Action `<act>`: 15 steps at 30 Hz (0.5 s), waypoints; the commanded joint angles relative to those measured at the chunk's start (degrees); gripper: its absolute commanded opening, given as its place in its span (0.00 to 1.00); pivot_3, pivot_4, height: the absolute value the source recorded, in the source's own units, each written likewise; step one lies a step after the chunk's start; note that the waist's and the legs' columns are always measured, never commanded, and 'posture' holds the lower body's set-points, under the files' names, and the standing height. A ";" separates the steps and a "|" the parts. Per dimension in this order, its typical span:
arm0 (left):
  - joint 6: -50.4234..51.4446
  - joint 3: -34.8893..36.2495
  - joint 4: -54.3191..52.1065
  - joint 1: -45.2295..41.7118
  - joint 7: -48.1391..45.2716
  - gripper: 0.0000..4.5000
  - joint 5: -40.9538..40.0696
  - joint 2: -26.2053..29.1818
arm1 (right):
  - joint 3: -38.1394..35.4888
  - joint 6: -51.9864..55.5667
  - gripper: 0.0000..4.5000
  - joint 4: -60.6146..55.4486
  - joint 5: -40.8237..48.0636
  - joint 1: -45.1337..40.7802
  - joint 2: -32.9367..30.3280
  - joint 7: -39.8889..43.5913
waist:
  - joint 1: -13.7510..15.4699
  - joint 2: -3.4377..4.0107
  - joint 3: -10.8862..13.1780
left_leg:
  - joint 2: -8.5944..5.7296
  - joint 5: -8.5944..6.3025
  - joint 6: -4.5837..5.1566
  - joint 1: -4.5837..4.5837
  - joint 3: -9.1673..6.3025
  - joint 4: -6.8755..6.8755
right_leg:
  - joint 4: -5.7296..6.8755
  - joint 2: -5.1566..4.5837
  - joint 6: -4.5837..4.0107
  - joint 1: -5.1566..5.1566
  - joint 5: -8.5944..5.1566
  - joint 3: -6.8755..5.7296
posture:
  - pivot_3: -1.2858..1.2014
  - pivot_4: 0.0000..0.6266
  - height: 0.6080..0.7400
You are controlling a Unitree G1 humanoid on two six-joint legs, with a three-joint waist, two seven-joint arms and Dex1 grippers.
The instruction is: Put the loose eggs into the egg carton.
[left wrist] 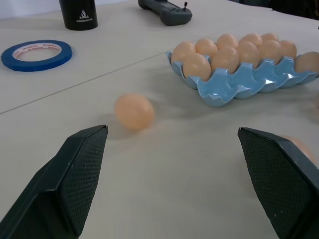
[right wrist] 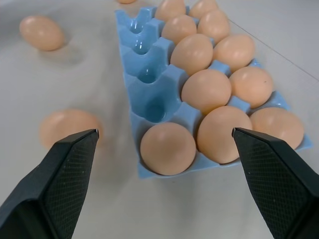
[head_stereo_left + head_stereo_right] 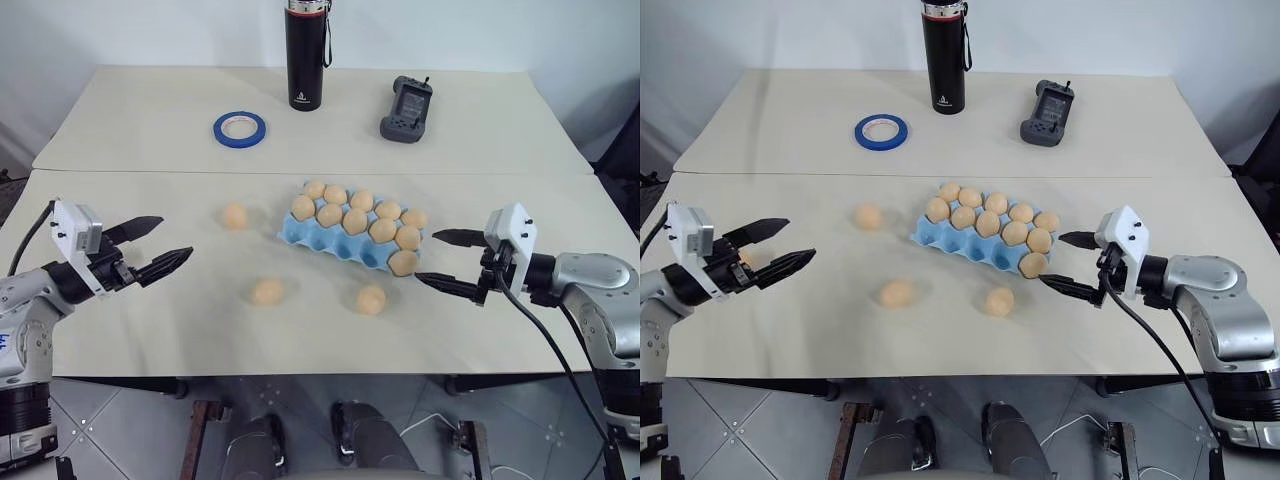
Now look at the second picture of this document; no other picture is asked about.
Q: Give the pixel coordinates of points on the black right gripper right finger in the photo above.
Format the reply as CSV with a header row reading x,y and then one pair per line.
x,y
276,181

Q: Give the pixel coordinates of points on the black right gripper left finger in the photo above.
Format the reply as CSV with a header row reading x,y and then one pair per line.
x,y
49,184

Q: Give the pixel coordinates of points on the blue plastic egg tray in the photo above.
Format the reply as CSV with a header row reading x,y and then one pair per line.
x,y
149,82

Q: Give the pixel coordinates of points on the beige egg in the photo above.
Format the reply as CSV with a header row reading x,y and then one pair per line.
x,y
203,7
206,90
125,1
213,26
251,85
67,127
221,132
167,148
42,33
170,9
234,52
191,54
279,127
179,30

